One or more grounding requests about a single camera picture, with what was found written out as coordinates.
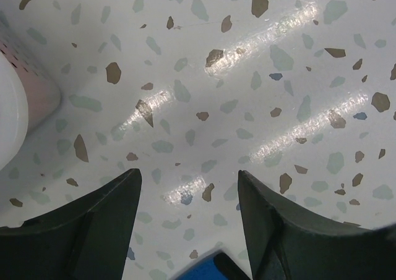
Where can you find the white plastic basket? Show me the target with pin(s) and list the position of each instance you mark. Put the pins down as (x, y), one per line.
(28, 95)

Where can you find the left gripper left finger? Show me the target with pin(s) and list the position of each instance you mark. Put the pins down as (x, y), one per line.
(87, 238)

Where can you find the blue fabric pouch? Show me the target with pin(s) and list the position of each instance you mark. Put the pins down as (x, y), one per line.
(218, 266)

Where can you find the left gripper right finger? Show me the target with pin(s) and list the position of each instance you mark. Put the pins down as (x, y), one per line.
(287, 241)

